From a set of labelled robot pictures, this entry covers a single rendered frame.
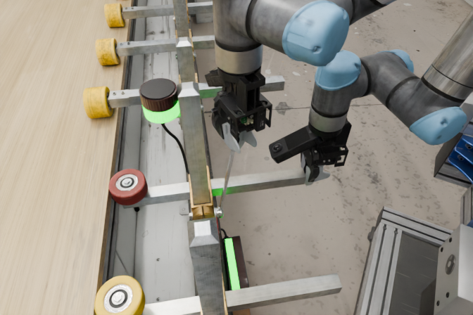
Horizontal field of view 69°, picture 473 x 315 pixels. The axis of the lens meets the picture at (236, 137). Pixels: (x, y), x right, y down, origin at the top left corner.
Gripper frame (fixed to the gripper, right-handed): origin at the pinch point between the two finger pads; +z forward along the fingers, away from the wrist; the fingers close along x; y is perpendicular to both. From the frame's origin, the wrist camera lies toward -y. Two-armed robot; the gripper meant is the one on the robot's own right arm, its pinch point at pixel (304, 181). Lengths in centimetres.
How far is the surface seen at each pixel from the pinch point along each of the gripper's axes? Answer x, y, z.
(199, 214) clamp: -8.3, -26.7, -4.8
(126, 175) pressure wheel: 2.1, -41.9, -8.7
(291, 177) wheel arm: -1.1, -4.1, -3.8
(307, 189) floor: 54, 29, 83
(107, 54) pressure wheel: 46, -49, -14
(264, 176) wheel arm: 0.1, -10.4, -3.9
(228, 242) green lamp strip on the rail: -7.0, -20.7, 11.8
